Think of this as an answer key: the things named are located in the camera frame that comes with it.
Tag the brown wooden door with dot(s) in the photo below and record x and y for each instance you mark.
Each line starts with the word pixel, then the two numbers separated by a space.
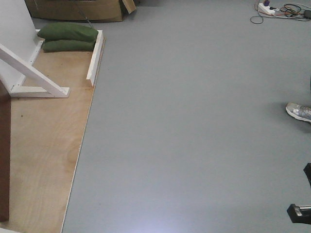
pixel 5 150

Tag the black robot part upper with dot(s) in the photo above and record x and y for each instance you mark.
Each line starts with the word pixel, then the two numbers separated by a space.
pixel 307 171

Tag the large cardboard box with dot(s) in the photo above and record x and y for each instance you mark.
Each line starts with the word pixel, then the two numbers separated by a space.
pixel 78 10

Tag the white diagonal wooden brace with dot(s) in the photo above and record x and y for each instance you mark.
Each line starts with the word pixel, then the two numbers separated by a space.
pixel 46 88

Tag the white power strip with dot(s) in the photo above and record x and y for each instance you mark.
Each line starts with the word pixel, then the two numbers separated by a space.
pixel 265 9

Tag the lower green sandbag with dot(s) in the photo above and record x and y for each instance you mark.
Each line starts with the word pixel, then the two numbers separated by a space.
pixel 67 45

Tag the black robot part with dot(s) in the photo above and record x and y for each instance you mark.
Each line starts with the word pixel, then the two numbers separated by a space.
pixel 307 171
pixel 299 214

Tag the white wooden rim frame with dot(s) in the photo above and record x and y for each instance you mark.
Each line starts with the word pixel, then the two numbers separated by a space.
pixel 96 59

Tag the plywood base platform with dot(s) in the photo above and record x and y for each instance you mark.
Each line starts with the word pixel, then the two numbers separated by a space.
pixel 46 139

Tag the grey sneaker left side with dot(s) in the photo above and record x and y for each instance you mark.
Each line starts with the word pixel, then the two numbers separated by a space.
pixel 299 112

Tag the black robot part lower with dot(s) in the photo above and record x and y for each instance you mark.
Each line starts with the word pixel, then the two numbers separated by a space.
pixel 299 214

